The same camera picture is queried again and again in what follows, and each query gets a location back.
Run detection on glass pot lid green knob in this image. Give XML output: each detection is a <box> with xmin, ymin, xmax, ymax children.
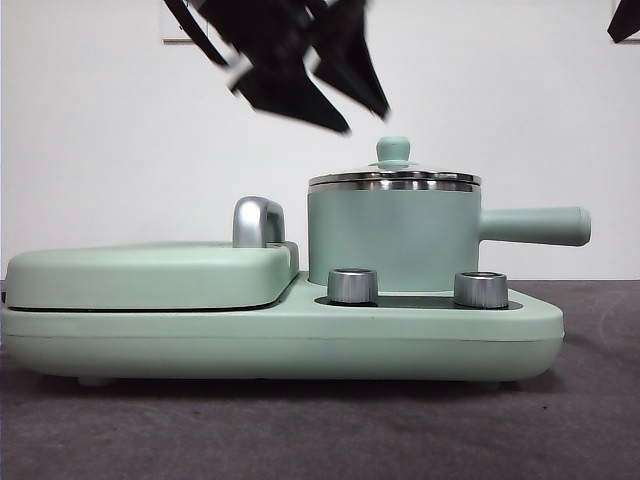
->
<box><xmin>305</xmin><ymin>135</ymin><xmax>482</xmax><ymax>189</ymax></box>

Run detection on silver control knob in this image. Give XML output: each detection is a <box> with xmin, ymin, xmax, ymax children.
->
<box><xmin>453</xmin><ymin>271</ymin><xmax>511</xmax><ymax>309</ymax></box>
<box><xmin>327</xmin><ymin>267</ymin><xmax>380</xmax><ymax>306</ymax></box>

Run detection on black glossy control panel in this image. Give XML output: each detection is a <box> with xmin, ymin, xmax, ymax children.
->
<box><xmin>315</xmin><ymin>294</ymin><xmax>512</xmax><ymax>311</ymax></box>

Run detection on mint green breakfast machine base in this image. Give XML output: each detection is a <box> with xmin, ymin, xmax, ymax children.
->
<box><xmin>0</xmin><ymin>279</ymin><xmax>566</xmax><ymax>389</ymax></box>

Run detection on thin black cable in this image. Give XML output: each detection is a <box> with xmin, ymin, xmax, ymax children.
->
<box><xmin>161</xmin><ymin>0</ymin><xmax>230</xmax><ymax>68</ymax></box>

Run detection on silver griddle cover handle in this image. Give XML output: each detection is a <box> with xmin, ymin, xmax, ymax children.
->
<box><xmin>232</xmin><ymin>195</ymin><xmax>288</xmax><ymax>250</ymax></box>

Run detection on mint green pot with handle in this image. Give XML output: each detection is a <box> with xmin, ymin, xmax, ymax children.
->
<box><xmin>306</xmin><ymin>179</ymin><xmax>593</xmax><ymax>296</ymax></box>

